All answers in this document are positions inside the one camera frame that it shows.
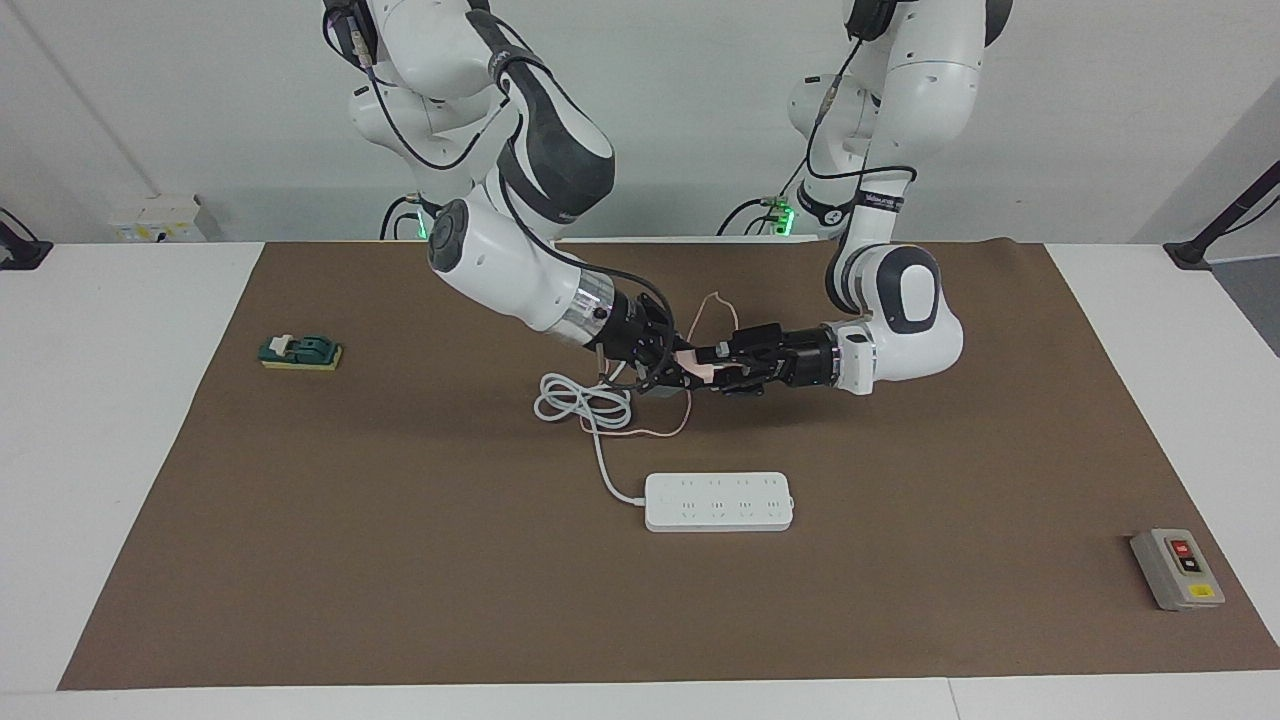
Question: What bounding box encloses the pink charger adapter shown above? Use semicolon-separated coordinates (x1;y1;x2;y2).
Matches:
680;350;736;386

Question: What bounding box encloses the pink charging cable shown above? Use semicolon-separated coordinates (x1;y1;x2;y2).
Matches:
580;292;736;438

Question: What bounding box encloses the white power strip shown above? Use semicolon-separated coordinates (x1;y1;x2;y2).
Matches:
644;472;796;533

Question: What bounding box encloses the brown table mat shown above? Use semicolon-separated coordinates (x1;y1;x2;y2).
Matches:
57;238;1280;691

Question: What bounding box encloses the black table clamp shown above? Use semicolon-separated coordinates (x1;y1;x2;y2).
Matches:
0;208;53;271

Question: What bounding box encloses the white power cord with plug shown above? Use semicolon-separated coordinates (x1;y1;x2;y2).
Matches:
533;372;649;504

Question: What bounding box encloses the black base cable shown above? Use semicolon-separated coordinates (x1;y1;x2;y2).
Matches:
380;195;421;241
718;195;791;238

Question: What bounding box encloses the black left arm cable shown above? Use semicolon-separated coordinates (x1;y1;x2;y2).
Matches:
805;30;919;183

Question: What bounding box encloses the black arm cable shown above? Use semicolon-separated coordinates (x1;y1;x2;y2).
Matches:
805;30;919;183
340;0;676;391

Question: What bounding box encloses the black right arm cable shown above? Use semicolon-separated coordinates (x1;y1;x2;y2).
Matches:
340;0;676;391

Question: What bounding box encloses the green knife switch block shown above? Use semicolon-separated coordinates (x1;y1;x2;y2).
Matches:
258;334;344;372

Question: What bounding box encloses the black pole mount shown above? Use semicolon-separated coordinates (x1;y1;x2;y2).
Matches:
1163;160;1280;271

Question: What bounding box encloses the grey on-off switch box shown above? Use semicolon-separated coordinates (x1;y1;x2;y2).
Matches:
1130;528;1227;612

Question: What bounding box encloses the white wall socket box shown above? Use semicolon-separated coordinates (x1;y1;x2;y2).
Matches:
108;195;208;243

